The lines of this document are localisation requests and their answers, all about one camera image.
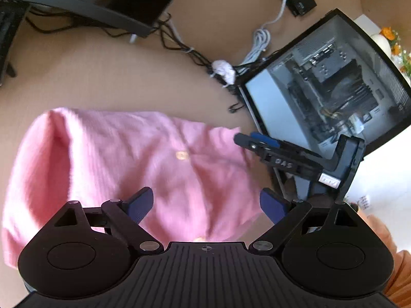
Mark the orange flower decoration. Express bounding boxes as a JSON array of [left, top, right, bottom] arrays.
[[371, 27, 411, 85]]

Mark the glass panel computer case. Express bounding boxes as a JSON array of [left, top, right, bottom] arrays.
[[240, 9, 410, 158]]

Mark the pink ribbed knit garment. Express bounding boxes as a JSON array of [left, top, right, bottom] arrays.
[[1, 108, 260, 267]]

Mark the white cable tie wrap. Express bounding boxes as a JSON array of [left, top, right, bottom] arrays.
[[211, 60, 236, 87]]

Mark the person's right hand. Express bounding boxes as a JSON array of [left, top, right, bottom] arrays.
[[339, 205, 410, 307]]

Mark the black keyboard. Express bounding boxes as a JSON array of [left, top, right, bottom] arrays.
[[1, 0, 30, 84]]

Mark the white power cable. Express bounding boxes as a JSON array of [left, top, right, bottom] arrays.
[[239, 0, 298, 67]]

